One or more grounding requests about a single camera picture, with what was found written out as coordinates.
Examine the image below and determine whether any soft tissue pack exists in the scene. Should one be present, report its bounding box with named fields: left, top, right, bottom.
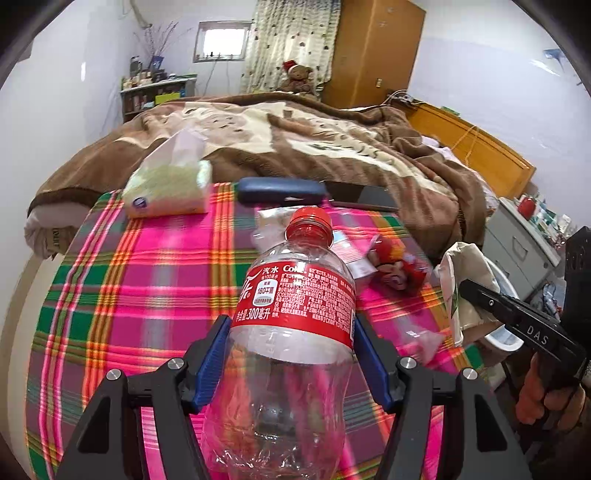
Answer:
left=121, top=129, right=214, bottom=219

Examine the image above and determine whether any white round trash bin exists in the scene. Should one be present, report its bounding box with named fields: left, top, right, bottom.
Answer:
left=480, top=258, right=527, bottom=354

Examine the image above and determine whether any patterned curtain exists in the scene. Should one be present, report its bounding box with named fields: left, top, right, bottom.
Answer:
left=240, top=0, right=342, bottom=95

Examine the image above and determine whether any brown teddy bear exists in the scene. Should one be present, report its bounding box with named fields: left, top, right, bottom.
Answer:
left=277, top=60, right=319, bottom=95

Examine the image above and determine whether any person's right hand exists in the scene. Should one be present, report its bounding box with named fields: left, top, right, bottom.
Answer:
left=514, top=352, right=591, bottom=435

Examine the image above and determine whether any air conditioner pipe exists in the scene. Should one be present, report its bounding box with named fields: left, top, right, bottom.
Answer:
left=129, top=0, right=153, bottom=28

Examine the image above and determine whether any dark blue glasses case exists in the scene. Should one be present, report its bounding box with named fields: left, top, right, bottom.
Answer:
left=237, top=177, right=328, bottom=206

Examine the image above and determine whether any cream paper bag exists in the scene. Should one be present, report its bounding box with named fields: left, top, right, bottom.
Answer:
left=436, top=241, right=504, bottom=347

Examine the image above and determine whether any blue vase with branches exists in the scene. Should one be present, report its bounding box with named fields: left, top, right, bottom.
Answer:
left=134, top=21, right=192, bottom=79

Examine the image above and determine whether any orange cable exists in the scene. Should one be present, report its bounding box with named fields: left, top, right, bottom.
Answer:
left=450, top=122, right=481, bottom=162

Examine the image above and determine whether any wooden headboard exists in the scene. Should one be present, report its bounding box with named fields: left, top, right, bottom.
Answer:
left=406, top=102, right=537, bottom=199

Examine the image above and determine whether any red snack wrapper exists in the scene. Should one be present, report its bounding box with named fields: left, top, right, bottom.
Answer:
left=367, top=235, right=428, bottom=296

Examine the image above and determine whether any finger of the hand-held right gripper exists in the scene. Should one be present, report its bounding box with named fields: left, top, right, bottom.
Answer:
left=459, top=279, right=555, bottom=334

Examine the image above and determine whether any row of small boxes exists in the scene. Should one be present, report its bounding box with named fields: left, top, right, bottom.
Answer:
left=533, top=203, right=573, bottom=245

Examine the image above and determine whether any clear plastic wrap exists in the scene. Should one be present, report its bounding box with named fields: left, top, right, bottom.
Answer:
left=397, top=318, right=451, bottom=365

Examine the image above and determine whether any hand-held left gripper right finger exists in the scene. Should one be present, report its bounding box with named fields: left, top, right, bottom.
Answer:
left=353, top=314, right=532, bottom=480

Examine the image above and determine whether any grey drawer nightstand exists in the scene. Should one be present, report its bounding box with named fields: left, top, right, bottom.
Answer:
left=482, top=198, right=561, bottom=287

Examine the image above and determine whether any blue bird wall sticker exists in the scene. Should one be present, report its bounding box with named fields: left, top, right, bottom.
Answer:
left=531, top=46, right=591, bottom=93

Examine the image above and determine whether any brown patterned blanket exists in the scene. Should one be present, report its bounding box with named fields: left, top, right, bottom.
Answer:
left=28, top=92, right=490, bottom=264

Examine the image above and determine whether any clear red label plastic bottle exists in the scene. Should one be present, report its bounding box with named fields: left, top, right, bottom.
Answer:
left=199, top=206, right=358, bottom=480

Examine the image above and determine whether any cluttered small shelf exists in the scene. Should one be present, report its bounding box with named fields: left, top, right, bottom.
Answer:
left=120, top=74, right=198, bottom=123

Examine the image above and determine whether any black smartphone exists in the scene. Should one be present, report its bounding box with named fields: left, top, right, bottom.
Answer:
left=323, top=181, right=400, bottom=213

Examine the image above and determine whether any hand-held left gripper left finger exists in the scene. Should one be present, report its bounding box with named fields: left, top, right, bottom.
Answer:
left=55, top=315, right=232, bottom=480

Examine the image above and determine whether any pink green plaid sheet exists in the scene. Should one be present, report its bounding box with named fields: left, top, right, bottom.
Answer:
left=25, top=182, right=485, bottom=480

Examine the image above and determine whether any wooden wardrobe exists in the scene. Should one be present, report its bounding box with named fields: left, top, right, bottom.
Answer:
left=321, top=0, right=426, bottom=109

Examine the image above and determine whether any small window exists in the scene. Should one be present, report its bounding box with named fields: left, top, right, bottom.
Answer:
left=193, top=21, right=254, bottom=63

